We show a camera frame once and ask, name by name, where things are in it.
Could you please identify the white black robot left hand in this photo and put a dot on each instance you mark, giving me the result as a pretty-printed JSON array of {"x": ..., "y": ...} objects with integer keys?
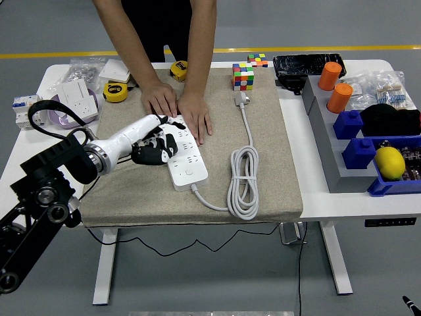
[{"x": 131, "y": 135}]

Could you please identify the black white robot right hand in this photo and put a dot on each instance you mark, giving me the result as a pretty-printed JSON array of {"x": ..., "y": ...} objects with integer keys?
[{"x": 409, "y": 302}]

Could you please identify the person's left hand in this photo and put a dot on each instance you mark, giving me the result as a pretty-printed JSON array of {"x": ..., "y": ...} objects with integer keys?
[{"x": 195, "y": 112}]

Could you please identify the person's right hand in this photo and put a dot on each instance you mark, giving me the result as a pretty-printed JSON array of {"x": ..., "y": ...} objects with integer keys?
[{"x": 159, "y": 98}]

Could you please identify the black plug adapter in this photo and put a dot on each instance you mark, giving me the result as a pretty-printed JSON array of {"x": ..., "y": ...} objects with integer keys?
[{"x": 148, "y": 157}]

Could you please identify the white power strip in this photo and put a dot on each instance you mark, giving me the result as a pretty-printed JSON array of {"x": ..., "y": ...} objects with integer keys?
[{"x": 189, "y": 177}]

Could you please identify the person's right forearm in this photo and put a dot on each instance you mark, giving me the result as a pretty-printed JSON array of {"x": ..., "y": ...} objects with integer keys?
[{"x": 125, "y": 42}]

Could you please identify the person's left forearm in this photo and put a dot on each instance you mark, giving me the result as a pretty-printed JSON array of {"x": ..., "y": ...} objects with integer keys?
[{"x": 200, "y": 46}]

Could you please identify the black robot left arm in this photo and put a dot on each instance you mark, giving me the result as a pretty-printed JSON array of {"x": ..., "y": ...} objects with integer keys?
[{"x": 49, "y": 166}]

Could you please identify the square yellow tape measure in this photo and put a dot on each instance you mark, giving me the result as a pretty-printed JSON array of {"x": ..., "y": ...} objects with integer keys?
[{"x": 179, "y": 69}]

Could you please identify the round yellow tape measure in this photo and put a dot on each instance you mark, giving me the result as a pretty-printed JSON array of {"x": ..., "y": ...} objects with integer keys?
[{"x": 115, "y": 92}]

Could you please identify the large colourful puzzle cube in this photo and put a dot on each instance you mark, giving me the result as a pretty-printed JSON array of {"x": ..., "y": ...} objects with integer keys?
[{"x": 242, "y": 77}]

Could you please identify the grey-brown mat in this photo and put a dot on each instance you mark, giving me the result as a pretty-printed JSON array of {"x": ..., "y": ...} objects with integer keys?
[{"x": 213, "y": 171}]

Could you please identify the purple bowl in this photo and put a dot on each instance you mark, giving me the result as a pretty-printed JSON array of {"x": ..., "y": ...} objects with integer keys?
[{"x": 62, "y": 120}]

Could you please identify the person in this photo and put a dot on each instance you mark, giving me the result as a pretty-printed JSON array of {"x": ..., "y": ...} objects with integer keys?
[{"x": 158, "y": 26}]

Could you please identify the small colourful puzzle cube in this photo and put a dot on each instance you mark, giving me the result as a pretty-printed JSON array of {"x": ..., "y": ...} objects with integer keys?
[{"x": 258, "y": 60}]

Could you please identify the black table control panel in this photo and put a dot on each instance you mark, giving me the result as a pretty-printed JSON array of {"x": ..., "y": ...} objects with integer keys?
[{"x": 389, "y": 222}]

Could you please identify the clear bag of screws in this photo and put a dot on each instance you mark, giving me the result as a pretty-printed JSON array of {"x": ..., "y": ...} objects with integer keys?
[{"x": 79, "y": 70}]

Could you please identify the white table leg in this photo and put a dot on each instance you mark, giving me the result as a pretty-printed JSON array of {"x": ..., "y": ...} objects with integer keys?
[
  {"x": 337, "y": 260},
  {"x": 105, "y": 270}
]

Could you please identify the white circuit breaker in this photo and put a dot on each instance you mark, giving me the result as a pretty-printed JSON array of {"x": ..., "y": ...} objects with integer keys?
[{"x": 21, "y": 112}]

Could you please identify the blue plastic bin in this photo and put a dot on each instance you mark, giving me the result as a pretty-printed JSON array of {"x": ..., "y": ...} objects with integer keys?
[{"x": 381, "y": 189}]

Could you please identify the black tray in plastic wrap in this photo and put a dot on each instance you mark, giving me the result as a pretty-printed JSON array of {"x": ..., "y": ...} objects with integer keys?
[{"x": 302, "y": 64}]

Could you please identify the circuit boards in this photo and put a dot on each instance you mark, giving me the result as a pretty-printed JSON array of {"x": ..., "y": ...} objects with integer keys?
[{"x": 412, "y": 164}]

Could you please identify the orange cylinder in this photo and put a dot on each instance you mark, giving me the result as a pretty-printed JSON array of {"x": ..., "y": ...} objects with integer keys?
[
  {"x": 329, "y": 75},
  {"x": 339, "y": 98}
]

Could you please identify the grey stepped box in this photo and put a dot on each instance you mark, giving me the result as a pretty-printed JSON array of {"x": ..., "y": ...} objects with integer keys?
[{"x": 329, "y": 154}]

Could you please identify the yellow lemon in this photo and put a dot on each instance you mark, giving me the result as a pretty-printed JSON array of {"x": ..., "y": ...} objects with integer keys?
[{"x": 389, "y": 163}]

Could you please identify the blue block with knob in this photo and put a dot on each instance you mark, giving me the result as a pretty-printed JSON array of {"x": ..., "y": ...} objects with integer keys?
[
  {"x": 348, "y": 125},
  {"x": 358, "y": 154}
]

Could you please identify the clear plastic parts bag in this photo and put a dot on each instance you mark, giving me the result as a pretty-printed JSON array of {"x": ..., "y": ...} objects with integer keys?
[{"x": 360, "y": 89}]

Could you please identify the black cloth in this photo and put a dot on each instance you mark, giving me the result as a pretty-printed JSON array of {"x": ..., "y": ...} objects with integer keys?
[{"x": 388, "y": 120}]

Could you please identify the clear bag of resistors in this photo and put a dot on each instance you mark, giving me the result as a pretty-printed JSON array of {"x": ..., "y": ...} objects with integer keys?
[{"x": 393, "y": 92}]

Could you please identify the white wall switch plate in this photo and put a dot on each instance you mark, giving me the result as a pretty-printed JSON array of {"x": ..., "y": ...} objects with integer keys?
[{"x": 115, "y": 69}]

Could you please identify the white wall socket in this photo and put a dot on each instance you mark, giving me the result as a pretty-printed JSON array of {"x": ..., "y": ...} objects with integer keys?
[{"x": 84, "y": 107}]

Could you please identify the white switch panel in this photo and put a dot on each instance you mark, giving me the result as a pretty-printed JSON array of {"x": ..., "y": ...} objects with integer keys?
[{"x": 75, "y": 90}]

